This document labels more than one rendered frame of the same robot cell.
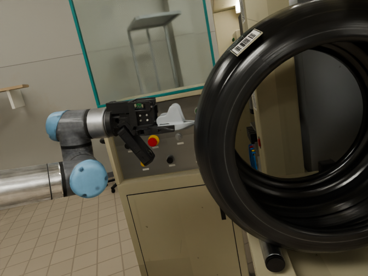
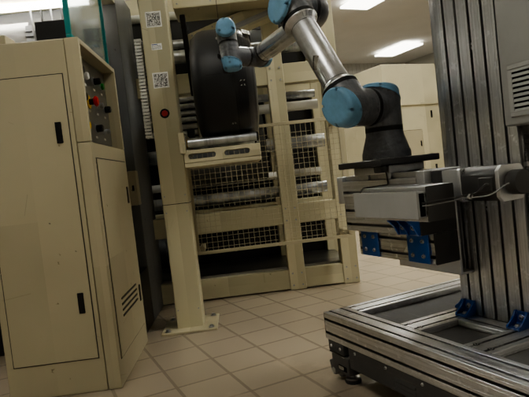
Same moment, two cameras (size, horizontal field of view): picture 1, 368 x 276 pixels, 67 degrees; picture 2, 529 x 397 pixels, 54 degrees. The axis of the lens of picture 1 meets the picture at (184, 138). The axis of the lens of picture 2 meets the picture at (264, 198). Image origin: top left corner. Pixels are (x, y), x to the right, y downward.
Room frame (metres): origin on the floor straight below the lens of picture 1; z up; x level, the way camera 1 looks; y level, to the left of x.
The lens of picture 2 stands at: (1.02, 2.29, 0.71)
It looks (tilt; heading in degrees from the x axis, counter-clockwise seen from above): 3 degrees down; 259
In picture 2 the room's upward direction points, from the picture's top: 6 degrees counter-clockwise
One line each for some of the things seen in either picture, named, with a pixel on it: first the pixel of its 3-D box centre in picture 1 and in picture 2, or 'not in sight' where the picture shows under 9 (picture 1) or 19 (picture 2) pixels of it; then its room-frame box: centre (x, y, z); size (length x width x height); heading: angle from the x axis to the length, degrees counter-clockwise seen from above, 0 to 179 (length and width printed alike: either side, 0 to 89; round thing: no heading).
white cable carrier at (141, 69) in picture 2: not in sight; (145, 89); (1.04, -0.31, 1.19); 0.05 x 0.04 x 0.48; 82
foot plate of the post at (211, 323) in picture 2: not in sight; (191, 323); (0.95, -0.33, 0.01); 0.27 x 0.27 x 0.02; 82
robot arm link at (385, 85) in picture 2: not in sight; (379, 105); (0.32, 0.77, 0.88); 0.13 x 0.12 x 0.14; 26
